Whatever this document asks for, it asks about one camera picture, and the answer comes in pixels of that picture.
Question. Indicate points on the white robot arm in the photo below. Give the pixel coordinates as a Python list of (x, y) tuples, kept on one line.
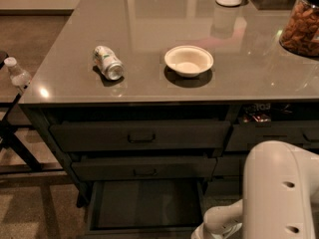
[(279, 197)]

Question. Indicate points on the snack packets in drawer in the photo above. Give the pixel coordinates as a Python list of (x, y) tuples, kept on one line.
[(264, 112)]

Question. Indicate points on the dark cabinet with grey top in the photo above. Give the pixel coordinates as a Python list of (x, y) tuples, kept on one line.
[(249, 67)]

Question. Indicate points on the white paper bowl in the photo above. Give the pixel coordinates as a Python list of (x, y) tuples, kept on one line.
[(188, 61)]

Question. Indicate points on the silver soda can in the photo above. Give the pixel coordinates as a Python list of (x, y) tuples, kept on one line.
[(108, 63)]

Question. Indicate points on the clear plastic water bottle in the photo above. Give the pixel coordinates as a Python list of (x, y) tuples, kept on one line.
[(20, 78)]

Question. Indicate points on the jar of nuts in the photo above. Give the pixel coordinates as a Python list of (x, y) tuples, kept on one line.
[(301, 34)]

